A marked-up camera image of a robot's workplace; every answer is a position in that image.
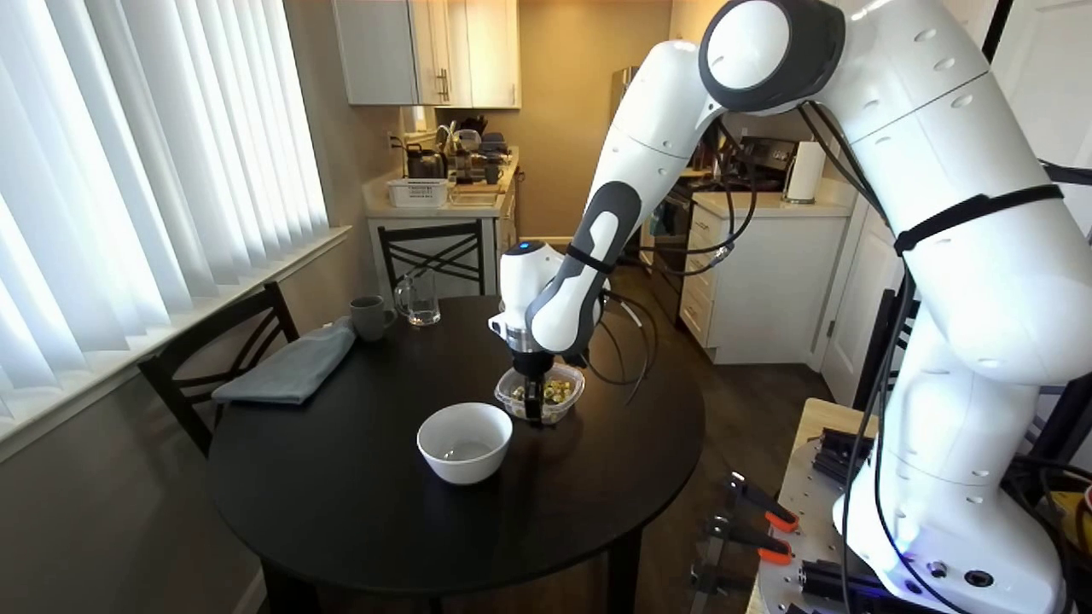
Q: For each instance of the orange black clamp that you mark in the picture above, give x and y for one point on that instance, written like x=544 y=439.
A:
x=724 y=531
x=774 y=509

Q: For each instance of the clear drinking glass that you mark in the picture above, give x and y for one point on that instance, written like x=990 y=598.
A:
x=419 y=301

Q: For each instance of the black bar chair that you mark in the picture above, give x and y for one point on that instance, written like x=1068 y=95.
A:
x=436 y=254

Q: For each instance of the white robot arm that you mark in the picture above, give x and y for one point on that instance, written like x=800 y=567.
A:
x=1002 y=268

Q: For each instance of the yellow food pieces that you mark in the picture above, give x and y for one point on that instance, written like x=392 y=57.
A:
x=555 y=391

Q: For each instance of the white vertical blinds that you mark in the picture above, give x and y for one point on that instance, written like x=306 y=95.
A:
x=150 y=154

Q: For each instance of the white paper towel roll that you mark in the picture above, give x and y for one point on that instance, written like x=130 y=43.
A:
x=806 y=170

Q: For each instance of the folded grey cloth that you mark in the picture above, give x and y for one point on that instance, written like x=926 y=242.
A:
x=293 y=372

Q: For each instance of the white kitchen cabinet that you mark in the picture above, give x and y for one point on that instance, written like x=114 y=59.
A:
x=430 y=53

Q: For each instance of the black dining chair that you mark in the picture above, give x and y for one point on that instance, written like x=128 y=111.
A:
x=213 y=353

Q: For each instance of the white bowl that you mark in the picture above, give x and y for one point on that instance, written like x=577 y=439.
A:
x=467 y=440

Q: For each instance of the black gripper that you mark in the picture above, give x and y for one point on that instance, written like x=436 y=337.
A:
x=534 y=365

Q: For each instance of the grey mug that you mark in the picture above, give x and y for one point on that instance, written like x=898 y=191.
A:
x=369 y=319

